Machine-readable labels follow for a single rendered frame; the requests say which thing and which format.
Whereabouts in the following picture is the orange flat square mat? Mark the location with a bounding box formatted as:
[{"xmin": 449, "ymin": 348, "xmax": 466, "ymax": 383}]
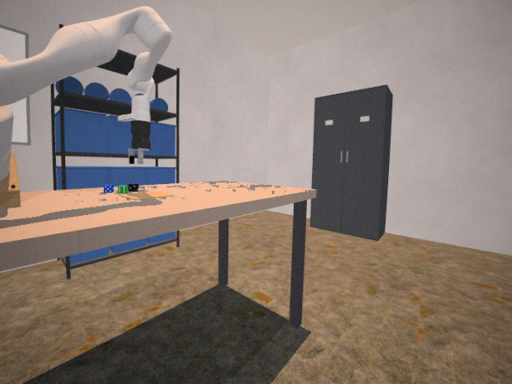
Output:
[{"xmin": 119, "ymin": 192, "xmax": 174, "ymax": 200}]

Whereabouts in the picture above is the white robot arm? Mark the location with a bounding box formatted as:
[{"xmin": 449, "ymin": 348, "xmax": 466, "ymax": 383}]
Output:
[{"xmin": 0, "ymin": 7, "xmax": 172, "ymax": 181}]

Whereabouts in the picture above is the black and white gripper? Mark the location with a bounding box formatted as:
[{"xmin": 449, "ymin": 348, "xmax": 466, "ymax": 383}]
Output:
[{"xmin": 118, "ymin": 109, "xmax": 151, "ymax": 164}]

